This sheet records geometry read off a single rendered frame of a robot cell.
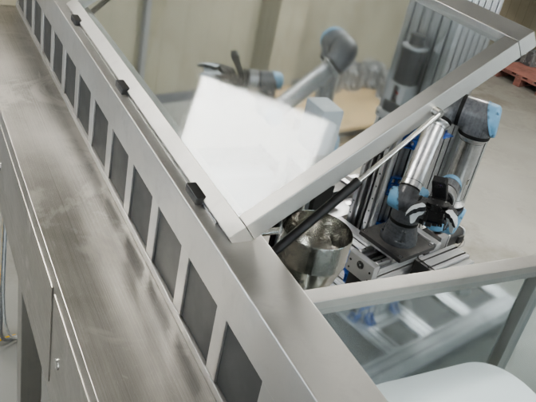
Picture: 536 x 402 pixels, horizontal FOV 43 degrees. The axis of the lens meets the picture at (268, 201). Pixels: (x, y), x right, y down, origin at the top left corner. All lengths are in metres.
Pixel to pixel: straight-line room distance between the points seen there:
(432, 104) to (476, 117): 1.46
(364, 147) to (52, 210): 0.68
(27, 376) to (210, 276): 1.21
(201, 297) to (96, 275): 0.25
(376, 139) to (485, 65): 0.20
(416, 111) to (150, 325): 0.54
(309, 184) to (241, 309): 0.21
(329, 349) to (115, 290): 0.49
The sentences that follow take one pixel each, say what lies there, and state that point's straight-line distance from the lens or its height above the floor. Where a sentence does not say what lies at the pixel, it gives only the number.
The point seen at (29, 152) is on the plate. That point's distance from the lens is 1.62.
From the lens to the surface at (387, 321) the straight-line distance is 1.03.
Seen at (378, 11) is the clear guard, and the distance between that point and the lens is 1.29.
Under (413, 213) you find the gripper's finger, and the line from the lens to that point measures 2.14.
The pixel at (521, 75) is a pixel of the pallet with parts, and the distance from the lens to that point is 8.50.
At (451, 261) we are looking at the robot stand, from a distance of 2.94.
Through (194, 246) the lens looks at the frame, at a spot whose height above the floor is 1.61.
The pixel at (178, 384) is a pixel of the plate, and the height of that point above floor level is 1.44.
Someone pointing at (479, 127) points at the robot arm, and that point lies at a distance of 2.51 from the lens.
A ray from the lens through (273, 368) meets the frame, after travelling 0.85.
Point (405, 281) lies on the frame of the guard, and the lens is 1.10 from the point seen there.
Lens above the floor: 2.19
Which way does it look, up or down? 29 degrees down
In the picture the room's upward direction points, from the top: 12 degrees clockwise
